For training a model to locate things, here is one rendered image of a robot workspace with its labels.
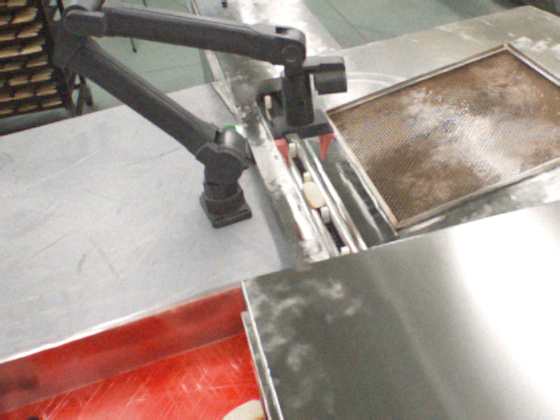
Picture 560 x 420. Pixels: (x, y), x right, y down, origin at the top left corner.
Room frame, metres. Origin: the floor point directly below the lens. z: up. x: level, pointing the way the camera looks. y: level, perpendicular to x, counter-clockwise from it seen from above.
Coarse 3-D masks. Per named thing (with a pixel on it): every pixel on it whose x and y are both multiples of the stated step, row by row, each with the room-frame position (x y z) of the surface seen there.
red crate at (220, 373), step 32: (192, 352) 0.83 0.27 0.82; (224, 352) 0.82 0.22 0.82; (96, 384) 0.77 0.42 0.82; (128, 384) 0.77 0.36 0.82; (160, 384) 0.76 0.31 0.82; (192, 384) 0.76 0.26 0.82; (224, 384) 0.75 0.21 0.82; (0, 416) 0.73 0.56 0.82; (32, 416) 0.72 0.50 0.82; (64, 416) 0.72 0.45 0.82; (96, 416) 0.71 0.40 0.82; (128, 416) 0.70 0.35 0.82; (160, 416) 0.70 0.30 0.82; (192, 416) 0.69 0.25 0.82; (224, 416) 0.69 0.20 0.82
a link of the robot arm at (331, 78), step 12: (288, 48) 1.21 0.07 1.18; (288, 60) 1.21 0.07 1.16; (300, 60) 1.21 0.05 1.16; (312, 60) 1.25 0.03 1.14; (324, 60) 1.25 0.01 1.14; (336, 60) 1.24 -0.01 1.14; (288, 72) 1.21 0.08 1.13; (300, 72) 1.21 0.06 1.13; (324, 72) 1.23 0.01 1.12; (336, 72) 1.23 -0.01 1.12; (324, 84) 1.22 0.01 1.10; (336, 84) 1.22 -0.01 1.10
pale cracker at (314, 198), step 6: (306, 186) 1.25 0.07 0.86; (312, 186) 1.24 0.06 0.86; (318, 186) 1.25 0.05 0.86; (306, 192) 1.22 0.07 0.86; (312, 192) 1.22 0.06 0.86; (318, 192) 1.22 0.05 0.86; (306, 198) 1.21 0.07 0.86; (312, 198) 1.20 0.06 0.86; (318, 198) 1.20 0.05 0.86; (312, 204) 1.18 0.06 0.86; (318, 204) 1.18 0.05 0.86
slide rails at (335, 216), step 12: (264, 108) 1.66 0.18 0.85; (276, 108) 1.65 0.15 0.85; (300, 144) 1.45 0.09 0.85; (300, 156) 1.39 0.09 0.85; (288, 168) 1.34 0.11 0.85; (312, 168) 1.33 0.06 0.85; (300, 180) 1.29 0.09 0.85; (312, 180) 1.28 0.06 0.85; (300, 192) 1.24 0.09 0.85; (324, 192) 1.23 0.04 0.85; (324, 204) 1.19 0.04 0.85; (312, 216) 1.15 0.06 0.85; (336, 216) 1.14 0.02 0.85; (324, 228) 1.10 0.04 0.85; (336, 228) 1.10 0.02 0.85; (324, 240) 1.06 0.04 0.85; (348, 240) 1.06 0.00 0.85; (336, 252) 1.02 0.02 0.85
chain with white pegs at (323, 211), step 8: (264, 96) 1.76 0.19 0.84; (272, 112) 1.65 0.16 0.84; (288, 144) 1.47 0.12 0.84; (296, 160) 1.39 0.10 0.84; (296, 168) 1.35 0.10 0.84; (304, 176) 1.27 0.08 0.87; (320, 208) 1.20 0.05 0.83; (320, 216) 1.16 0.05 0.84; (328, 216) 1.14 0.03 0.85; (328, 224) 1.13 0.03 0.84; (336, 240) 1.08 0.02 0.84; (336, 248) 1.05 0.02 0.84; (344, 248) 1.01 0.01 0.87
